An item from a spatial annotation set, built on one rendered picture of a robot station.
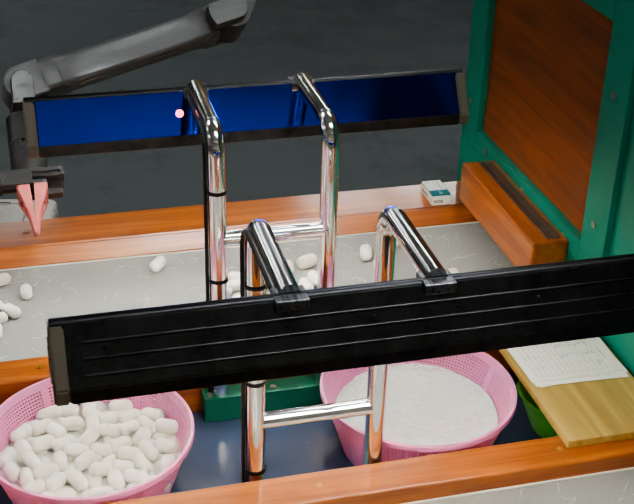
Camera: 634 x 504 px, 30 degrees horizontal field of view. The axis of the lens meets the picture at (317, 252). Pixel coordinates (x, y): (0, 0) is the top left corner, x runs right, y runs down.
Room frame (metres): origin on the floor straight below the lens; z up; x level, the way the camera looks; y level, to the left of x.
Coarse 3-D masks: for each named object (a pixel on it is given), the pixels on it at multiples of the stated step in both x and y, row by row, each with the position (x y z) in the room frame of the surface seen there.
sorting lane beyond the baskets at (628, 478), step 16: (560, 480) 1.16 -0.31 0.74; (576, 480) 1.16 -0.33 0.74; (592, 480) 1.16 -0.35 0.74; (608, 480) 1.16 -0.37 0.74; (624, 480) 1.16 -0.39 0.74; (448, 496) 1.12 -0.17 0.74; (464, 496) 1.12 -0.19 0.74; (480, 496) 1.12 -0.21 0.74; (496, 496) 1.13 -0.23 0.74; (512, 496) 1.13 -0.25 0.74; (528, 496) 1.13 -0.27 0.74; (544, 496) 1.13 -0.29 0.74; (560, 496) 1.13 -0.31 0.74; (576, 496) 1.13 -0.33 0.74; (592, 496) 1.13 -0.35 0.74; (608, 496) 1.13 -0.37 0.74; (624, 496) 1.13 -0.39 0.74
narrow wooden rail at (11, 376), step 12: (12, 360) 1.35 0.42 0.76; (24, 360) 1.35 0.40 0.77; (36, 360) 1.35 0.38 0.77; (468, 360) 1.48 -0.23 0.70; (480, 360) 1.48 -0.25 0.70; (504, 360) 1.49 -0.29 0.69; (0, 372) 1.32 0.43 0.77; (12, 372) 1.32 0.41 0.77; (24, 372) 1.32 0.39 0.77; (36, 372) 1.32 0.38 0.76; (48, 372) 1.33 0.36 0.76; (456, 372) 1.47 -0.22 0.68; (0, 384) 1.30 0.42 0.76; (12, 384) 1.30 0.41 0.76; (24, 384) 1.31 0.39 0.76; (0, 396) 1.30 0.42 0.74; (192, 396) 1.37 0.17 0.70; (192, 408) 1.37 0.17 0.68
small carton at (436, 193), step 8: (424, 184) 1.91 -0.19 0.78; (432, 184) 1.91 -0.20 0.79; (440, 184) 1.91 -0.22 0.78; (424, 192) 1.91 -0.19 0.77; (432, 192) 1.88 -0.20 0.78; (440, 192) 1.88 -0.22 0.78; (448, 192) 1.88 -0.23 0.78; (432, 200) 1.87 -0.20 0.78; (440, 200) 1.87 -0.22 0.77; (448, 200) 1.87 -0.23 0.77
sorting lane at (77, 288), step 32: (448, 224) 1.84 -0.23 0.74; (480, 224) 1.85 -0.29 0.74; (192, 256) 1.70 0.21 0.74; (288, 256) 1.71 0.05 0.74; (352, 256) 1.72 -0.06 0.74; (448, 256) 1.73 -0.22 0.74; (480, 256) 1.73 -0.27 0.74; (0, 288) 1.58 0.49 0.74; (32, 288) 1.59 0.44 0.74; (64, 288) 1.59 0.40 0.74; (96, 288) 1.59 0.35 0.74; (128, 288) 1.60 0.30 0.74; (160, 288) 1.60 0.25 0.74; (192, 288) 1.60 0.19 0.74; (32, 320) 1.49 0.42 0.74; (0, 352) 1.41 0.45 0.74; (32, 352) 1.41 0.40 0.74
